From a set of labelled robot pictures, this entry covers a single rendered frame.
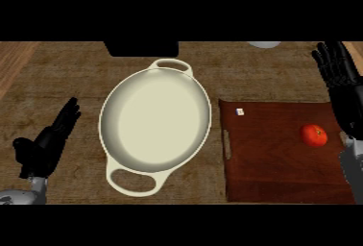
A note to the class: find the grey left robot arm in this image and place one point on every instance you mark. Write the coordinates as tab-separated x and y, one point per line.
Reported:
28	192

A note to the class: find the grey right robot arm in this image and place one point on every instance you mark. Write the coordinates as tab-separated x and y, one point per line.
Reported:
352	169

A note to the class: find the black appliance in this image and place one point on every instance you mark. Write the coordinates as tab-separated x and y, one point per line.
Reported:
141	48

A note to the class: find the pale grey round object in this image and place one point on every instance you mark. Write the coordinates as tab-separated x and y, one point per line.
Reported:
264	44

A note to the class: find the brown wooden cutting board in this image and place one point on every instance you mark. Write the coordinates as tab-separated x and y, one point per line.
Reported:
283	153

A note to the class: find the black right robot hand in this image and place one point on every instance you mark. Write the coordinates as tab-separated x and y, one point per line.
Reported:
342	80

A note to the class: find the brown textured placemat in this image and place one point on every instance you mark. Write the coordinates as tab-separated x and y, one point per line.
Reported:
65	80

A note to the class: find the red tomato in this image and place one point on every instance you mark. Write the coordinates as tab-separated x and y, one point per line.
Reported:
313	135

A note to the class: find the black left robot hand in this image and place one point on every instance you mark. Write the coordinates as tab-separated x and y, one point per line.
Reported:
44	144

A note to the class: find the cream oval pot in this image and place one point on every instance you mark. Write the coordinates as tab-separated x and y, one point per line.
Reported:
155	125

